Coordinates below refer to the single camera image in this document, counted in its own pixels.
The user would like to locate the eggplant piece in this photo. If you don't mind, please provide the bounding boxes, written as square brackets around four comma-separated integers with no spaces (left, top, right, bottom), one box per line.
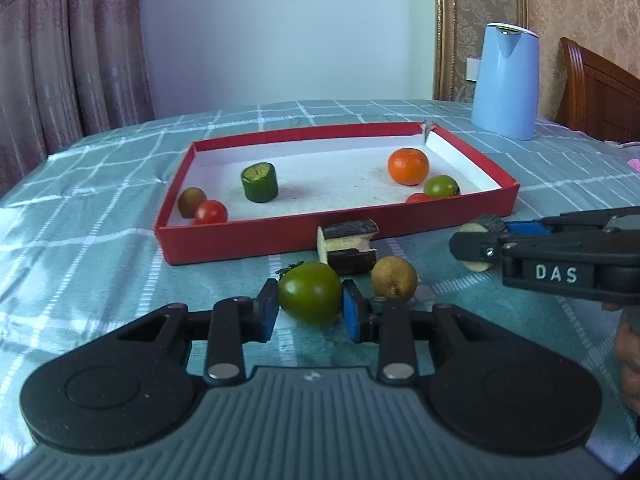
[317,219,378,275]
[451,214,508,272]

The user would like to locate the small green tomato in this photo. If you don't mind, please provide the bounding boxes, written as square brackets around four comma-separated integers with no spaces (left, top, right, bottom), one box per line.
[423,174,460,198]

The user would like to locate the red cherry tomato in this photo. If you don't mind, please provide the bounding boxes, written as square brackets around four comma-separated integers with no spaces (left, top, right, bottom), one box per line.
[193,200,228,226]
[406,193,433,204]

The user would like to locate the brown longan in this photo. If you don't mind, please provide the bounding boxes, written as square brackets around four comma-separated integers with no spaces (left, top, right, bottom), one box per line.
[371,256,418,301]
[178,186,207,219]

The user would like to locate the orange tangerine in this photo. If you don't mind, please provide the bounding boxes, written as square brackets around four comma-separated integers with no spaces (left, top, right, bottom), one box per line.
[387,148,430,186]

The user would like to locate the large green tomato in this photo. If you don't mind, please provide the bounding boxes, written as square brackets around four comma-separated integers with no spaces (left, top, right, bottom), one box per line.
[277,261,343,326]

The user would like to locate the green cucumber piece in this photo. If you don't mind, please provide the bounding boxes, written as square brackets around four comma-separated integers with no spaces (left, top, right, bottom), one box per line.
[241,162,279,204]

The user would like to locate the person's right hand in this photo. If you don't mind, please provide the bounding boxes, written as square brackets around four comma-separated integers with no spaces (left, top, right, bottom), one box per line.
[602,304,640,414]

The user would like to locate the pink items on bed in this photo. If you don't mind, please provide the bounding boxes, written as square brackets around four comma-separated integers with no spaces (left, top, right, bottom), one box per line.
[628,158,640,171]

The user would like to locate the light blue kettle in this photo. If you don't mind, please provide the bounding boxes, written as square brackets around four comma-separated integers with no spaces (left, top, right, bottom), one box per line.
[471,22,539,141]

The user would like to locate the wooden headboard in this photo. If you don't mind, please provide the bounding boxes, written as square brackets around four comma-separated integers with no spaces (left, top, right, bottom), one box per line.
[555,37,640,143]

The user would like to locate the teal checked tablecloth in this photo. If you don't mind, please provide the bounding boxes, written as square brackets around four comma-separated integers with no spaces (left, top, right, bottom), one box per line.
[1,100,639,470]

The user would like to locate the red cardboard box tray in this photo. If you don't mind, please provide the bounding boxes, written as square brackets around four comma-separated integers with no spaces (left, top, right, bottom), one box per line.
[153,122,520,264]

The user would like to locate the pink patterned curtain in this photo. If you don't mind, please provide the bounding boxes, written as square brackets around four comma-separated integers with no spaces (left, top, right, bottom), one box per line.
[1,0,154,193]

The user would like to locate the white wall socket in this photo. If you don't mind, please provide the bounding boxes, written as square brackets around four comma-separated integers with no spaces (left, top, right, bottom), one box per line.
[465,58,480,82]

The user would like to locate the gold wall moulding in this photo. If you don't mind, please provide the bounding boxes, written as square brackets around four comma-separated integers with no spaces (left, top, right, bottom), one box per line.
[434,0,528,102]

